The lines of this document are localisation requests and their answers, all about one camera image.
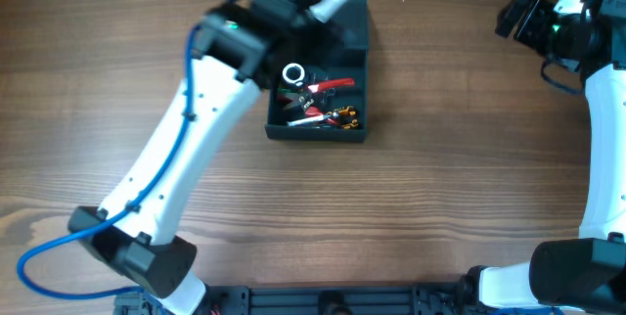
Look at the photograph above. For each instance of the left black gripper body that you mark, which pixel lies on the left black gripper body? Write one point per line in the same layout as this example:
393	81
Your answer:
343	31

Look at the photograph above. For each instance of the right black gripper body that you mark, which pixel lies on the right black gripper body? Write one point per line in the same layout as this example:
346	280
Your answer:
512	17

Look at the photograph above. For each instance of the black white tape measure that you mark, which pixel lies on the black white tape measure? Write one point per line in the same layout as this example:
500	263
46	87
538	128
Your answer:
293	75

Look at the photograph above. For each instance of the clear case coloured bits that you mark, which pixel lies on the clear case coloured bits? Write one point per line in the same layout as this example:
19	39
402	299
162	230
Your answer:
285	95

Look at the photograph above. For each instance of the red handled wire strippers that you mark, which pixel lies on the red handled wire strippers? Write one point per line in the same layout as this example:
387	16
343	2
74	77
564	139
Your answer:
307	98

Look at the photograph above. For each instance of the small silver wrench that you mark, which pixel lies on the small silver wrench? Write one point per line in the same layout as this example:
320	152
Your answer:
308	120

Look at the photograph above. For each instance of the orange black pliers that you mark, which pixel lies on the orange black pliers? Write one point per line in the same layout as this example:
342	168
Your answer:
344	118

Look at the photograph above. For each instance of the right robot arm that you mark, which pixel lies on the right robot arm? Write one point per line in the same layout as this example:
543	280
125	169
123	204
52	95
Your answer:
585	274

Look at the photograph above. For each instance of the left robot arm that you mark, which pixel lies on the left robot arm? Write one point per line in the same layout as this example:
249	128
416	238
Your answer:
235	53

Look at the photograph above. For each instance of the dark green open box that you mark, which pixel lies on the dark green open box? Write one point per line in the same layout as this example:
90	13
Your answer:
352	63

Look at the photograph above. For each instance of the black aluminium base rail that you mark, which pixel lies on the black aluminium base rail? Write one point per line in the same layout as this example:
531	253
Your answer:
419	299

